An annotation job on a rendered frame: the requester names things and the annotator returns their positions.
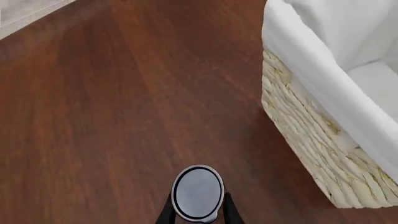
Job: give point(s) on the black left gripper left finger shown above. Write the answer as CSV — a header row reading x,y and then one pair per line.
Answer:
x,y
164,214

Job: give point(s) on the woven basket with white liner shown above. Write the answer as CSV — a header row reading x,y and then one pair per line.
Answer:
x,y
326,93

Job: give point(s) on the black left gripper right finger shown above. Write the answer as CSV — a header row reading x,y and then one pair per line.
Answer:
x,y
232,213

